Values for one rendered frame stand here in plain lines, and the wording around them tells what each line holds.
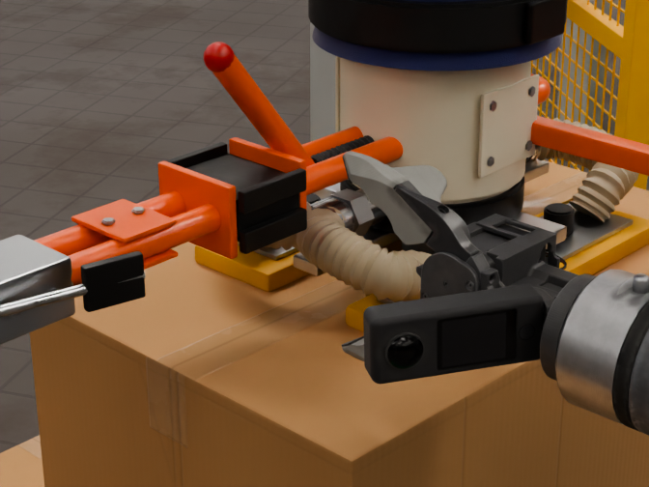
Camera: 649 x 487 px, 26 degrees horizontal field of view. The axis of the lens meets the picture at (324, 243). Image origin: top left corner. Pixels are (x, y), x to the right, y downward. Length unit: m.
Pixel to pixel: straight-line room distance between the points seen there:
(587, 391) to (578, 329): 0.04
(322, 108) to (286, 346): 1.70
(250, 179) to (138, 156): 3.81
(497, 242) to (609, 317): 0.13
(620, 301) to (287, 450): 0.31
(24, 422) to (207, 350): 2.17
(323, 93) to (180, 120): 2.48
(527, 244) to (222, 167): 0.29
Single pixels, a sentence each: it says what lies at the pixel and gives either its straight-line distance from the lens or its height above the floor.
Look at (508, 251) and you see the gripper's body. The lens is 0.93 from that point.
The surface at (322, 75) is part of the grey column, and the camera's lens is 2.80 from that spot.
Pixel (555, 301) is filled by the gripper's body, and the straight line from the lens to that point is 0.88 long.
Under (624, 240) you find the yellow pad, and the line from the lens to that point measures 1.34.
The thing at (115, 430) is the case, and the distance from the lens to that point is 1.23.
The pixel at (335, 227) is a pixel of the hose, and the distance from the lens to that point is 1.15.
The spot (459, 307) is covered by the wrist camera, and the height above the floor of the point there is 1.27.
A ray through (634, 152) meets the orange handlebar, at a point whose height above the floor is 1.25.
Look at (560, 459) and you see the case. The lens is 1.24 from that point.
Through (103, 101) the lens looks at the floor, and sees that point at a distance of 5.51.
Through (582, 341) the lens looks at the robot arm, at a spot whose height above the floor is 1.26.
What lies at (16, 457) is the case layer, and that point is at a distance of 2.13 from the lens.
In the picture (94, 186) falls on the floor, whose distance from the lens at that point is 4.65.
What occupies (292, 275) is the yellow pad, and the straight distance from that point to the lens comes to 1.26.
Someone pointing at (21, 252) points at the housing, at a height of 1.26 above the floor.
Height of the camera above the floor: 1.65
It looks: 23 degrees down
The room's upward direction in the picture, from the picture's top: straight up
